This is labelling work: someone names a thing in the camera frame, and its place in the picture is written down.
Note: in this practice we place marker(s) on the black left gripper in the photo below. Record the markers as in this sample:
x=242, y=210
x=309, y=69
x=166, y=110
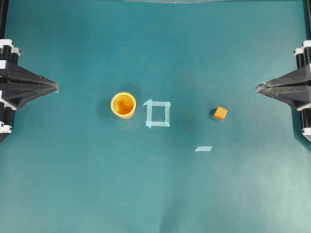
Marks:
x=18, y=86

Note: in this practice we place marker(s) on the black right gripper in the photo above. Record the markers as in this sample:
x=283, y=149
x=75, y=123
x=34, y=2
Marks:
x=292, y=88

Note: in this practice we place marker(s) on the orange cube block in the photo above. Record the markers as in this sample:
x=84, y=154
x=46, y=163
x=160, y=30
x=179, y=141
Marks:
x=220, y=113

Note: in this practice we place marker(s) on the orange plastic cup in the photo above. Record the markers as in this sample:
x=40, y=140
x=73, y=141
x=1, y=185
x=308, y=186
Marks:
x=123, y=105

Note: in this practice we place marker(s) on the light blue tape strip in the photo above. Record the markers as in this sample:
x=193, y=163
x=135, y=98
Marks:
x=203, y=148

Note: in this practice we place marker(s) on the light blue tape square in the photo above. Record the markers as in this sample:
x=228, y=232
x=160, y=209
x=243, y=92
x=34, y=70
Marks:
x=158, y=113

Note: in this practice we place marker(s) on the black left frame post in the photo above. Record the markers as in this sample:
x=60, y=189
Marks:
x=3, y=17

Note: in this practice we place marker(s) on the black frame post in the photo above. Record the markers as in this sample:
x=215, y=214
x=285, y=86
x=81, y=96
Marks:
x=307, y=14
x=3, y=17

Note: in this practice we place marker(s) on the black right frame post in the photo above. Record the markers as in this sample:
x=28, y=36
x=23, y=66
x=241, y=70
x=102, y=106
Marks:
x=307, y=14

